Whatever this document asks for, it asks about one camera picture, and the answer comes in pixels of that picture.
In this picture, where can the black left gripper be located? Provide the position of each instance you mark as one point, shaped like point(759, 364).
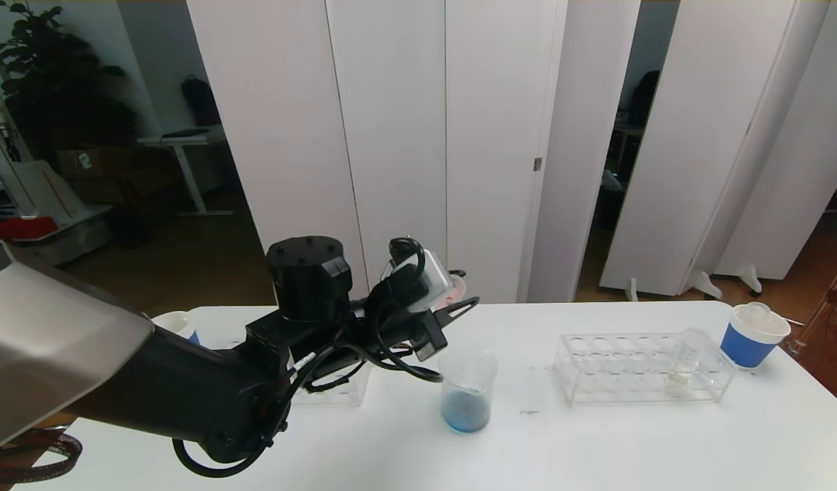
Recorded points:
point(432, 338)

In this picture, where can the red liquid test tube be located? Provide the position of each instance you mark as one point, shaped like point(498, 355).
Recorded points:
point(459, 286)

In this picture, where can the clear plastic test tube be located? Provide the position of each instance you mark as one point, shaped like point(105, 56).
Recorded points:
point(754, 312)

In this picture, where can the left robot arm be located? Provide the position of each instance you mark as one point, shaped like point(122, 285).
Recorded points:
point(186, 389)

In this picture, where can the clear glass beaker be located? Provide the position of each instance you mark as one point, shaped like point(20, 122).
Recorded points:
point(466, 412)

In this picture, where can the clear acrylic test tube rack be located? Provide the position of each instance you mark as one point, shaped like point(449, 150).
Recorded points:
point(629, 383)
point(346, 394)

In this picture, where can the yellow liquid test tube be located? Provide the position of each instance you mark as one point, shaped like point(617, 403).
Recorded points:
point(679, 382)

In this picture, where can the white partition panel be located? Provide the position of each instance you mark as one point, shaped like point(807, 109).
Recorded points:
point(391, 136)
point(691, 136)
point(807, 170)

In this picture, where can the white blue paper cup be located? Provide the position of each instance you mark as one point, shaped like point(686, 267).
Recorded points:
point(745, 348)
point(179, 322)

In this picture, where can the black chair backrest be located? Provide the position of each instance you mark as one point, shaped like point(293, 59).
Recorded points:
point(643, 99)

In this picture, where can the white office desk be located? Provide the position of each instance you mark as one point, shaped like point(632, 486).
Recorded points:
point(183, 141)

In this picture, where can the black laptop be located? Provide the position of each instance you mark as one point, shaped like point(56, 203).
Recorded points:
point(186, 133)

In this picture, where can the black backpack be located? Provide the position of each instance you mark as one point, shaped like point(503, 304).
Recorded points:
point(200, 102)

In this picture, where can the brown metal stand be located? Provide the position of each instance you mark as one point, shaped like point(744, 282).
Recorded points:
point(829, 296)

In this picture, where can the brown cardboard box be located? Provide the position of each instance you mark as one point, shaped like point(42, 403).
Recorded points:
point(97, 162)

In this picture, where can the white machine with base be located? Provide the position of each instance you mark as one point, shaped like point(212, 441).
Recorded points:
point(43, 194)

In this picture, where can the red plastic box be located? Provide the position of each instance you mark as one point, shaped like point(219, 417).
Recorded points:
point(22, 228)

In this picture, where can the dark green potted plant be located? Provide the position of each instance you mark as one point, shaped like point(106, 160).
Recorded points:
point(50, 88)

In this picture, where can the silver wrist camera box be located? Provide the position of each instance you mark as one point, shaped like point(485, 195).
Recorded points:
point(433, 283)

